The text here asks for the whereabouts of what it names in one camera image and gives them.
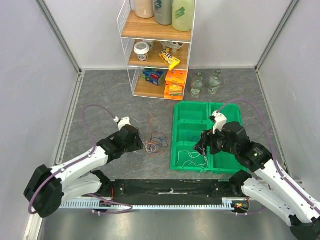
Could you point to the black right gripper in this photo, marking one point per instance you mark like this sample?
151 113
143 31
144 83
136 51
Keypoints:
206 142

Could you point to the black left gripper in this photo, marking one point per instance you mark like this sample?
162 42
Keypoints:
137 143

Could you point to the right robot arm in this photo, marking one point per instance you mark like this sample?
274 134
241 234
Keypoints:
266 183

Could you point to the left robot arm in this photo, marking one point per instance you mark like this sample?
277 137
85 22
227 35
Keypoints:
49 187

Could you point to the green compartment bin tray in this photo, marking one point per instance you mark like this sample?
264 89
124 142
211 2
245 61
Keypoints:
190 119

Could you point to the left glass bottle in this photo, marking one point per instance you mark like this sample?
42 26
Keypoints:
196 85

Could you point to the glass bottle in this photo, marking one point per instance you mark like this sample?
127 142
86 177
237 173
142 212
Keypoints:
215 82
196 85

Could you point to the right glass bottle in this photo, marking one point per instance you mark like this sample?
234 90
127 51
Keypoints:
215 82

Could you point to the orange sponge package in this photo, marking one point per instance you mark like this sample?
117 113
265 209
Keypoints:
175 83

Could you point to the yellow candy bag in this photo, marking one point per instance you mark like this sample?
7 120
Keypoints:
170 60

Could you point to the white paper coffee cup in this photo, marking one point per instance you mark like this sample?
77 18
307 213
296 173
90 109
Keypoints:
141 49

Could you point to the white yogurt cup pack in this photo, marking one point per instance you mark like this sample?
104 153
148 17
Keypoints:
173 46

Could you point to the beige bottle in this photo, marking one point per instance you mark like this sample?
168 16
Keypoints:
144 8

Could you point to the grey green bottle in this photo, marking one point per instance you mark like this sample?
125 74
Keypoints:
163 12

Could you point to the light green bottle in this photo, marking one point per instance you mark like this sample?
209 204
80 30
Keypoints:
183 15

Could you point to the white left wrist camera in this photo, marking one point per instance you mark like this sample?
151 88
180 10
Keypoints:
122 122

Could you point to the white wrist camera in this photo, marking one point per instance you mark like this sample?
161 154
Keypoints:
219 120
122 122

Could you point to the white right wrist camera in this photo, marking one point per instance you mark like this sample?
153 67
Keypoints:
219 120

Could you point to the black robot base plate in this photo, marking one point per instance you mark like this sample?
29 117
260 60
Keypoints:
120 188

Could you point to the white slotted cable duct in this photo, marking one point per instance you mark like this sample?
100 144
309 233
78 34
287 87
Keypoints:
90 203

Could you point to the white wire wooden shelf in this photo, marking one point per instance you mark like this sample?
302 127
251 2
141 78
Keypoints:
134 29

